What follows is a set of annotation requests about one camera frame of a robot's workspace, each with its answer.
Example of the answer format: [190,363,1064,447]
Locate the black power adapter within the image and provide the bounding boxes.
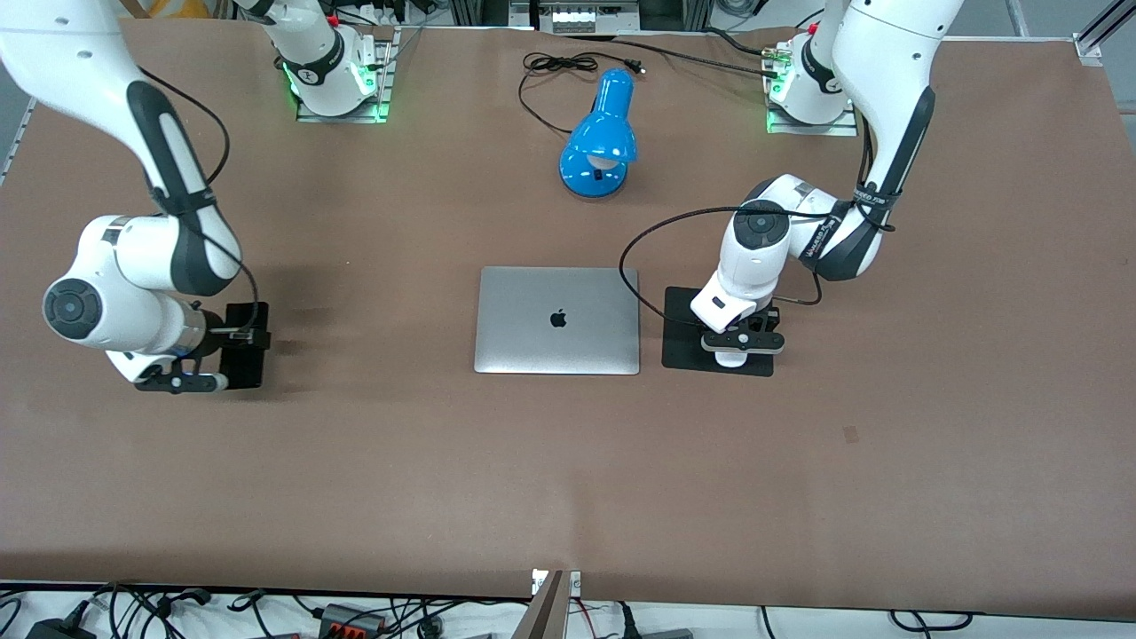
[25,616,99,639]

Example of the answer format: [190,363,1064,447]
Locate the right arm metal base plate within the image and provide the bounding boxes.
[295,27,402,124]

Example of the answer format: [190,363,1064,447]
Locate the black power cable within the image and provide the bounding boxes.
[564,28,777,79]

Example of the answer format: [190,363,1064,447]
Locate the grey orange connector block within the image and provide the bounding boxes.
[317,603,390,638]

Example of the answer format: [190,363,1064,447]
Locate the silver closed laptop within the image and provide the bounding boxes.
[473,266,641,376]

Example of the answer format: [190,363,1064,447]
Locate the tangled black cables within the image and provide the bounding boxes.
[0,580,294,639]

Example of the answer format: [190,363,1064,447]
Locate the wooden post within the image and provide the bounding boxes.
[509,570,570,639]

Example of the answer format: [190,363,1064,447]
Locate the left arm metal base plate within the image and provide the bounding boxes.
[764,99,860,138]

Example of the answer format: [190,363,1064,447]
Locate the aluminium frame profile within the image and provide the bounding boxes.
[1071,0,1136,66]

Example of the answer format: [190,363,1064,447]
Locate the blue desk lamp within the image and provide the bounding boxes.
[558,67,639,200]

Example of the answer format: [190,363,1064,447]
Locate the black mouse pad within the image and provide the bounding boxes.
[661,286,775,378]

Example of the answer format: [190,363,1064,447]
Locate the looped black floor cable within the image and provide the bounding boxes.
[889,610,979,634]

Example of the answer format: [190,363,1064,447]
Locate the black lamp cord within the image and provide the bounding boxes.
[517,51,647,137]

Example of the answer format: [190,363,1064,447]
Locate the black smartphone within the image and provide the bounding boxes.
[217,302,271,391]

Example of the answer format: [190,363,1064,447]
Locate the grey power strip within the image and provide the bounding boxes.
[536,0,642,36]

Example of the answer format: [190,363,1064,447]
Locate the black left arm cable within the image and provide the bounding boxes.
[618,205,897,335]

